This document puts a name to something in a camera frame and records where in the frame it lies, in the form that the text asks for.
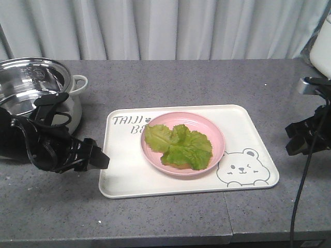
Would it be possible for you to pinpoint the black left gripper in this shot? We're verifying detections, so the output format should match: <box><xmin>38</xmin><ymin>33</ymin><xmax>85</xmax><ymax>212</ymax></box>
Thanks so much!
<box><xmin>31</xmin><ymin>133</ymin><xmax>110</xmax><ymax>173</ymax></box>

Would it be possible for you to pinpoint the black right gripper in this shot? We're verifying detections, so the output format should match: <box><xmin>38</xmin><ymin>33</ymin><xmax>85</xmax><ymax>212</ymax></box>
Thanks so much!
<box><xmin>285</xmin><ymin>105</ymin><xmax>330</xmax><ymax>156</ymax></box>

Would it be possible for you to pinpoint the cream bear serving tray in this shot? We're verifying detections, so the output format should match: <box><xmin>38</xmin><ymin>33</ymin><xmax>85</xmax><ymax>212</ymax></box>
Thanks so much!
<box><xmin>99</xmin><ymin>104</ymin><xmax>279</xmax><ymax>198</ymax></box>

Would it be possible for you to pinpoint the green lettuce leaf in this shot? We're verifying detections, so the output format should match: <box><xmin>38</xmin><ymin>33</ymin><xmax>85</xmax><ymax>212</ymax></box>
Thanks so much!
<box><xmin>144</xmin><ymin>124</ymin><xmax>213</xmax><ymax>171</ymax></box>

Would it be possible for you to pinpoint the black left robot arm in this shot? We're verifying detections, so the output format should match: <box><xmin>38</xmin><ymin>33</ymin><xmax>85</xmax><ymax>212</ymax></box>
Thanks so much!
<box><xmin>1</xmin><ymin>108</ymin><xmax>110</xmax><ymax>173</ymax></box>

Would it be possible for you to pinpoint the white rice cooker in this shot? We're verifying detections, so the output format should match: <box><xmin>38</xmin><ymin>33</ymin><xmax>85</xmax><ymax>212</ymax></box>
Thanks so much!
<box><xmin>310</xmin><ymin>15</ymin><xmax>331</xmax><ymax>79</ymax></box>

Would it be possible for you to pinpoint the cream electric cooking pot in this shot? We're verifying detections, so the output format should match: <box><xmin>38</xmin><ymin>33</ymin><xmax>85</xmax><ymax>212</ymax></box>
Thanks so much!
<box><xmin>1</xmin><ymin>58</ymin><xmax>88</xmax><ymax>134</ymax></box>

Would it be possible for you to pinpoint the grey pleated curtain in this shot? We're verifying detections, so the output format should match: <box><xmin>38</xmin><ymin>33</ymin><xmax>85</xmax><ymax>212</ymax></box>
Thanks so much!
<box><xmin>1</xmin><ymin>1</ymin><xmax>330</xmax><ymax>60</ymax></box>

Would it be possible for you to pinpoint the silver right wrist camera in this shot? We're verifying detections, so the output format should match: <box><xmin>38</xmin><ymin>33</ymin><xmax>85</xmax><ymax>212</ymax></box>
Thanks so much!
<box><xmin>296</xmin><ymin>77</ymin><xmax>330</xmax><ymax>95</ymax></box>

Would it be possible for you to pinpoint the black left camera cable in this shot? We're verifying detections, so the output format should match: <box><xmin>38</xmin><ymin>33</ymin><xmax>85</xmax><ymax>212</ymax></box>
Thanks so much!
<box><xmin>23</xmin><ymin>111</ymin><xmax>88</xmax><ymax>174</ymax></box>

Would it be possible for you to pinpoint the black camera cable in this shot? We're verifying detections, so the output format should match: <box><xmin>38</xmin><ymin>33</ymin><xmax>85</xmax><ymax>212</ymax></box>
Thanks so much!
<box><xmin>23</xmin><ymin>111</ymin><xmax>88</xmax><ymax>174</ymax></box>
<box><xmin>289</xmin><ymin>89</ymin><xmax>331</xmax><ymax>248</ymax></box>

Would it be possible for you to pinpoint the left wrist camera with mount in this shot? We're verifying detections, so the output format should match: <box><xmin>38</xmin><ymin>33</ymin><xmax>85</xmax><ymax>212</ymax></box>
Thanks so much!
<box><xmin>30</xmin><ymin>92</ymin><xmax>72</xmax><ymax>128</ymax></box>

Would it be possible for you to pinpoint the black right camera cable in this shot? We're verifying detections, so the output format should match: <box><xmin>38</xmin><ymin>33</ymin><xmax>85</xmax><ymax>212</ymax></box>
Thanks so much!
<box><xmin>289</xmin><ymin>89</ymin><xmax>331</xmax><ymax>248</ymax></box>

